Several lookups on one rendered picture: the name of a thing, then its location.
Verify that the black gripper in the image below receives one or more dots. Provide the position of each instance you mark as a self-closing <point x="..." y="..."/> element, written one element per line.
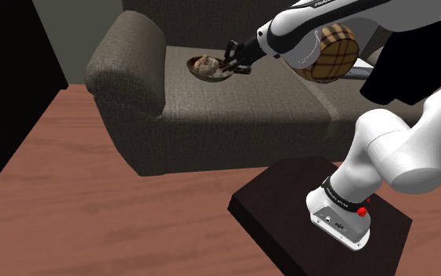
<point x="252" y="50"/>

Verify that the brown bowl with food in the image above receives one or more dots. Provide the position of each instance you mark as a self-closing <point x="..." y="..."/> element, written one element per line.
<point x="204" y="70"/>

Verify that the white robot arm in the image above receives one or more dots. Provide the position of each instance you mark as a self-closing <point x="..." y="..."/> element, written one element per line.
<point x="395" y="153"/>

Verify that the grey-brown fabric sofa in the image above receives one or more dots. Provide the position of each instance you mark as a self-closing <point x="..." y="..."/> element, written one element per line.
<point x="243" y="111"/>

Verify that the round plaid cushion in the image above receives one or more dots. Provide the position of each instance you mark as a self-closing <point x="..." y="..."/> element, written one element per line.
<point x="334" y="57"/>

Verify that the dark robot stand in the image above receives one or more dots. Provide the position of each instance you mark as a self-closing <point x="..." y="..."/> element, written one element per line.
<point x="273" y="214"/>

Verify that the black cabinet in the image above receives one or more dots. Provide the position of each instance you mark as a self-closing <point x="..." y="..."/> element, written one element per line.
<point x="10" y="95"/>

